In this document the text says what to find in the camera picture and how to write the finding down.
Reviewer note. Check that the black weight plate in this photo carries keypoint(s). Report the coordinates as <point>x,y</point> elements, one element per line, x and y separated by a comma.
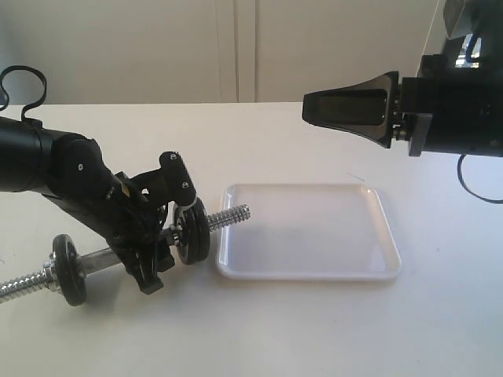
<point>201,242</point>
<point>66,264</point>
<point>182,222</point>

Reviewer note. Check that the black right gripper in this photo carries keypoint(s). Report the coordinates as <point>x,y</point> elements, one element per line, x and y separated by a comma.
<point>444,109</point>

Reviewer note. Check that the chrome threaded dumbbell bar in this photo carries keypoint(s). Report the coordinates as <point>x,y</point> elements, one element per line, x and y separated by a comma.
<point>46,278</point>

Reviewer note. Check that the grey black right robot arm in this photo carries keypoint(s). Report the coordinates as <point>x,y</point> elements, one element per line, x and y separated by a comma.
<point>473,36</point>

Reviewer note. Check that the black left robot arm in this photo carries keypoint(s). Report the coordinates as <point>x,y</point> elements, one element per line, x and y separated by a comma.
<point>68,170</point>

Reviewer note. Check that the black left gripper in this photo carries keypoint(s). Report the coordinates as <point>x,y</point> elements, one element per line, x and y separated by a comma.
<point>136,236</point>

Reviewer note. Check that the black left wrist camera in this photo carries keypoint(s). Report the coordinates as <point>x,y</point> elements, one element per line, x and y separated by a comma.
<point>170,183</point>

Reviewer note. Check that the white plastic tray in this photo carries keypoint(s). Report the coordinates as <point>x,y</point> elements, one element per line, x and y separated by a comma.
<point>308,232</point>

